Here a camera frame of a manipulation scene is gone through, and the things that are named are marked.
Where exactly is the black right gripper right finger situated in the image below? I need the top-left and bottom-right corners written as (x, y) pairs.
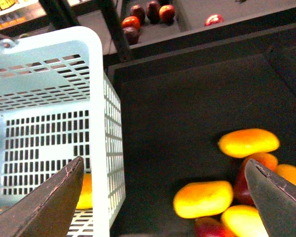
top-left (245, 159), bottom-right (296, 237)

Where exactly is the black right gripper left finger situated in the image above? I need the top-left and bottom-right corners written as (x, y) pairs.
top-left (0, 157), bottom-right (84, 237)

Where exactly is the yellow mango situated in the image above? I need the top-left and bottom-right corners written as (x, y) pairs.
top-left (173, 181), bottom-right (233, 219)
top-left (218, 128), bottom-right (280, 158)
top-left (221, 205), bottom-right (269, 237)
top-left (76, 173), bottom-right (93, 209)

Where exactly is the light blue plastic basket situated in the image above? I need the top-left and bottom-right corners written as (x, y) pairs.
top-left (0, 27), bottom-right (125, 237)

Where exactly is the yellow mango bottom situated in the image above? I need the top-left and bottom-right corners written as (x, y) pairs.
top-left (221, 205), bottom-right (269, 237)

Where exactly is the yellow mango top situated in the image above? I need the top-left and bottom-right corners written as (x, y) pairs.
top-left (218, 128), bottom-right (280, 158)

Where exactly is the black fruit display stand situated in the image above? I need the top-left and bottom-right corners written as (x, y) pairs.
top-left (39, 0), bottom-right (296, 237)

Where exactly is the red apple on shelf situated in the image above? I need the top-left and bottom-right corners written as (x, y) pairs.
top-left (204, 14), bottom-right (224, 27)

